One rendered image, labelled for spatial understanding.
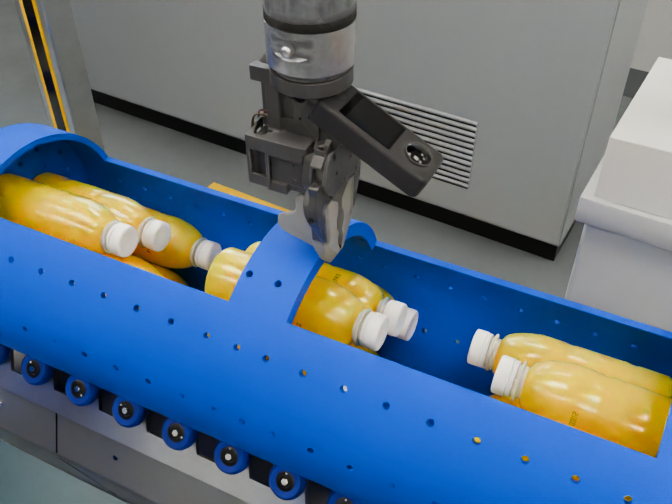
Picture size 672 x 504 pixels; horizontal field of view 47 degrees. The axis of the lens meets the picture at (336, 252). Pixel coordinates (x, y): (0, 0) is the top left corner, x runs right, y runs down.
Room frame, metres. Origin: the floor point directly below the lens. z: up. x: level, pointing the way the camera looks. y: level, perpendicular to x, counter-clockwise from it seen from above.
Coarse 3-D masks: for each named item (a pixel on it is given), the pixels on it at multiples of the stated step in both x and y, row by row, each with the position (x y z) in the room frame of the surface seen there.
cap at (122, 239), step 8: (120, 224) 0.70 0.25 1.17; (112, 232) 0.69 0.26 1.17; (120, 232) 0.68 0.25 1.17; (128, 232) 0.69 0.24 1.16; (136, 232) 0.70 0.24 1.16; (112, 240) 0.68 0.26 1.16; (120, 240) 0.68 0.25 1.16; (128, 240) 0.69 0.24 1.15; (136, 240) 0.70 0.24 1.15; (112, 248) 0.68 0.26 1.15; (120, 248) 0.68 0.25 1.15; (128, 248) 0.69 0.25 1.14; (120, 256) 0.67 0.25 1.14
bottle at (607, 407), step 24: (552, 360) 0.49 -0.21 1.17; (528, 384) 0.46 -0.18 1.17; (552, 384) 0.45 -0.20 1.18; (576, 384) 0.45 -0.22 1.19; (600, 384) 0.45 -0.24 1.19; (624, 384) 0.45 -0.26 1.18; (528, 408) 0.45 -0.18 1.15; (552, 408) 0.44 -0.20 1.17; (576, 408) 0.43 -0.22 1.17; (600, 408) 0.43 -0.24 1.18; (624, 408) 0.42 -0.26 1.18; (648, 408) 0.42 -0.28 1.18; (600, 432) 0.41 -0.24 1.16; (624, 432) 0.41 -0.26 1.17; (648, 432) 0.40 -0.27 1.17
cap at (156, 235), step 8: (152, 224) 0.74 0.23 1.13; (160, 224) 0.74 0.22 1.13; (168, 224) 0.76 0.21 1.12; (144, 232) 0.74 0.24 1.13; (152, 232) 0.73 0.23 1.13; (160, 232) 0.74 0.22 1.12; (168, 232) 0.75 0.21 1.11; (144, 240) 0.73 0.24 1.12; (152, 240) 0.73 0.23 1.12; (160, 240) 0.74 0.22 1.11; (168, 240) 0.75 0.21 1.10; (152, 248) 0.73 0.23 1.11; (160, 248) 0.74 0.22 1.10
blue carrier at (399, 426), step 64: (128, 192) 0.87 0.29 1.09; (192, 192) 0.82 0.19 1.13; (0, 256) 0.63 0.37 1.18; (64, 256) 0.61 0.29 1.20; (256, 256) 0.58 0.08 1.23; (384, 256) 0.70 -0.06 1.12; (0, 320) 0.61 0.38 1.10; (64, 320) 0.57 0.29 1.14; (128, 320) 0.55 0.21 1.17; (192, 320) 0.53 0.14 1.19; (256, 320) 0.51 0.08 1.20; (448, 320) 0.65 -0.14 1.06; (512, 320) 0.63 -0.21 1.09; (576, 320) 0.59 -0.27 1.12; (128, 384) 0.53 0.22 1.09; (192, 384) 0.50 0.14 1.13; (256, 384) 0.47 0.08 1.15; (320, 384) 0.46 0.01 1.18; (384, 384) 0.44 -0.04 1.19; (448, 384) 0.43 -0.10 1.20; (256, 448) 0.46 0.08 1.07; (320, 448) 0.43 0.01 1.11; (384, 448) 0.41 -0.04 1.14; (448, 448) 0.39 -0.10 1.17; (512, 448) 0.38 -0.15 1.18; (576, 448) 0.37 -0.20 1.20
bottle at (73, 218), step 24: (0, 192) 0.75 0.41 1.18; (24, 192) 0.74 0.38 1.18; (48, 192) 0.74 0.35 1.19; (0, 216) 0.73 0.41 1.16; (24, 216) 0.72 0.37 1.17; (48, 216) 0.71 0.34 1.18; (72, 216) 0.70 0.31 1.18; (96, 216) 0.70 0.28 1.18; (72, 240) 0.68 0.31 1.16; (96, 240) 0.68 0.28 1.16
